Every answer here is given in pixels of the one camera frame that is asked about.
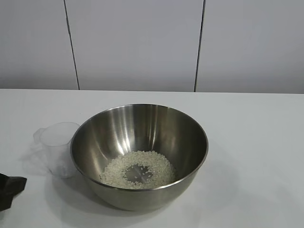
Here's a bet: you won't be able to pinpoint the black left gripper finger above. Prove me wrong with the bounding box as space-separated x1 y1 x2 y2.
0 173 28 212

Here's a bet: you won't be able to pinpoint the clear plastic measuring cup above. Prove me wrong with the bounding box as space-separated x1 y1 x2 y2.
33 122 80 179

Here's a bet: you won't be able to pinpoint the white rice grains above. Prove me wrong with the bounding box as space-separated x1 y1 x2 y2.
99 151 177 190

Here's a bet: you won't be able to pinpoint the stainless steel mixing bowl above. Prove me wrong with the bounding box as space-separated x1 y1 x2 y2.
70 103 209 211

